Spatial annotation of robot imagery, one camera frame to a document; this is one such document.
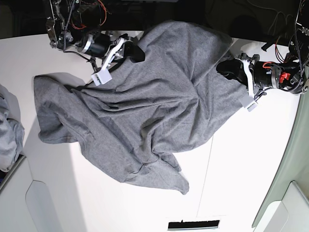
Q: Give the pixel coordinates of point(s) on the white panel right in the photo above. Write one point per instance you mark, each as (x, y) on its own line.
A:
(291, 214)

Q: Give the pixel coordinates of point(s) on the grey t-shirt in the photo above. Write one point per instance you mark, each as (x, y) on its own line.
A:
(131, 127)

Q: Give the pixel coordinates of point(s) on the white panel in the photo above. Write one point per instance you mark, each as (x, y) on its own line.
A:
(291, 214)
(25, 204)

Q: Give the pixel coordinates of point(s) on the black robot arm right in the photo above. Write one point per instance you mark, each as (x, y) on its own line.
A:
(78, 24)

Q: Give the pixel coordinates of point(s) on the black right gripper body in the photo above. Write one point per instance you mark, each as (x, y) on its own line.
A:
(96, 45)

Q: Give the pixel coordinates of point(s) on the white panel left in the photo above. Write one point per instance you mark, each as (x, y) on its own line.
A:
(25, 204)

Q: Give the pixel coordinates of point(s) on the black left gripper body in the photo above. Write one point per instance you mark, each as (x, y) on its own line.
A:
(266, 74)

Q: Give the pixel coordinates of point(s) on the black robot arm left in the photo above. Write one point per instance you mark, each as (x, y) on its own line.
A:
(289, 74)

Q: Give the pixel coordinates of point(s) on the light grey cloth pile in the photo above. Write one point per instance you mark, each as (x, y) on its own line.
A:
(11, 130)

